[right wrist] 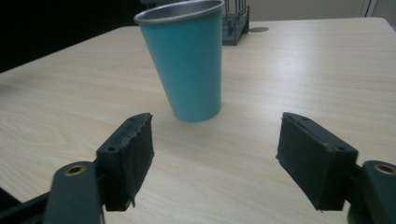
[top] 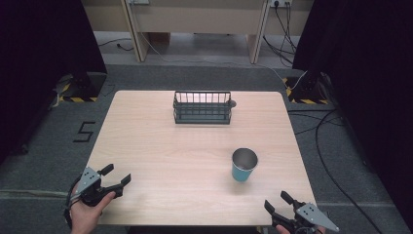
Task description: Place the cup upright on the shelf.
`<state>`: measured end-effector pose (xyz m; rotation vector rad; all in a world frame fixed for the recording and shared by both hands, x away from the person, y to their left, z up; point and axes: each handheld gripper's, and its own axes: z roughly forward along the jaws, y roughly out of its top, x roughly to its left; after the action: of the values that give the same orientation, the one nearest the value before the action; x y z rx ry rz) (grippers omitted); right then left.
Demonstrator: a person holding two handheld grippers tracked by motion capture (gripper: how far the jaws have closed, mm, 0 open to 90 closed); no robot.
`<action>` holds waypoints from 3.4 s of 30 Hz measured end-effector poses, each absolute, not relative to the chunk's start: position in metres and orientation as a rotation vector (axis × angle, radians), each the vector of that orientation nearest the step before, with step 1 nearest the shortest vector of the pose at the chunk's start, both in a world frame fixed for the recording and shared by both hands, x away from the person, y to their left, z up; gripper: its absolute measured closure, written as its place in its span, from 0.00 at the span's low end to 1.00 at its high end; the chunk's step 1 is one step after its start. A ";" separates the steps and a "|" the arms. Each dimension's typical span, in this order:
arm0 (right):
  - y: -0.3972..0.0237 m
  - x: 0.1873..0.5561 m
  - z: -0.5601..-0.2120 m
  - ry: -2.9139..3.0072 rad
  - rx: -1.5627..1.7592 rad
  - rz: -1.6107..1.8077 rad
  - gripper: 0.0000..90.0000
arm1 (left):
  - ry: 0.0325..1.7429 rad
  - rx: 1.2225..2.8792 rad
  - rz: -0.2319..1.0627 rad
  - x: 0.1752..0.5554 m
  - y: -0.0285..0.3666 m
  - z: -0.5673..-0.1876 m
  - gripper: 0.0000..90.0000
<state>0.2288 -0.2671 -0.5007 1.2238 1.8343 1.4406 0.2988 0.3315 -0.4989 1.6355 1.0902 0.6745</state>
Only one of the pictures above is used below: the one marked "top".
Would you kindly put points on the black curtain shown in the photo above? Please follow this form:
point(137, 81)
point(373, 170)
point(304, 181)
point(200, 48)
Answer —
point(373, 65)
point(39, 48)

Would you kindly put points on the small dark round object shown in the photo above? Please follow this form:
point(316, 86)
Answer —
point(233, 104)

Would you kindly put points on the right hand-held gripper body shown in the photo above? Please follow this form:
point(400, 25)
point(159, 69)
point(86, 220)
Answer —
point(313, 216)

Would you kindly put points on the person's right hand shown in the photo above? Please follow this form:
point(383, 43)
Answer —
point(281, 230)

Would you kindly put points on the beige wooden desk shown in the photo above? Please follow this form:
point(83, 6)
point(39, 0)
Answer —
point(195, 16)

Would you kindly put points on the black stand base striped tape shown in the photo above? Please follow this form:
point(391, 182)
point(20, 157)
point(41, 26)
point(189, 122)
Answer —
point(307, 89)
point(85, 85)

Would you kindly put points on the white power socket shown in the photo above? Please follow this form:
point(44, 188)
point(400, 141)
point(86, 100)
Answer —
point(280, 2)

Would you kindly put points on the blue cup with metal inside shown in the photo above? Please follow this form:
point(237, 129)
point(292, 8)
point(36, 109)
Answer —
point(242, 174)

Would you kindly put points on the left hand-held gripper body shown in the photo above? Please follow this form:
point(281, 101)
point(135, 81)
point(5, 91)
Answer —
point(87, 179)

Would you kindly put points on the person's left hand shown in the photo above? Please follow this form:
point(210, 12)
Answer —
point(85, 216)

